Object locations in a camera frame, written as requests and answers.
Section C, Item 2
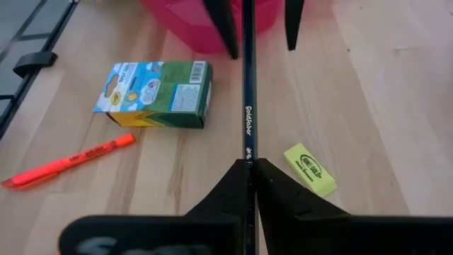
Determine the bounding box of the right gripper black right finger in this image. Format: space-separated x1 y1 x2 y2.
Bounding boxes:
255 157 453 255

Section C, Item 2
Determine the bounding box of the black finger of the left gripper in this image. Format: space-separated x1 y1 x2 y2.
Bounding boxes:
285 0 305 52
202 0 240 60

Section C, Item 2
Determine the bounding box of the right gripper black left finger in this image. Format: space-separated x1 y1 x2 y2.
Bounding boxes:
58 158 253 255

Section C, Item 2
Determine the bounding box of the yellow eraser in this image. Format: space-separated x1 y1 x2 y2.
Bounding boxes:
282 142 338 198

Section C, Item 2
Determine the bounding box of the dark blue pencil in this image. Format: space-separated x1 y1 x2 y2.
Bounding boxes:
241 0 259 255

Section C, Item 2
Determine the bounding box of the green yellow crayon box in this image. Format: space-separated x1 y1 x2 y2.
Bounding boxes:
92 60 214 129

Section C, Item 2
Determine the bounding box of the orange highlighter pen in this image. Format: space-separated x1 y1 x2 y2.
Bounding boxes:
1 133 137 190

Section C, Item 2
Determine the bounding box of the pink plastic pencil case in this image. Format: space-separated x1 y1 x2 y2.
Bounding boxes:
139 0 284 55

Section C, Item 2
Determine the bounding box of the black frame bracket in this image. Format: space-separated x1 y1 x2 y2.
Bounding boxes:
13 51 59 79

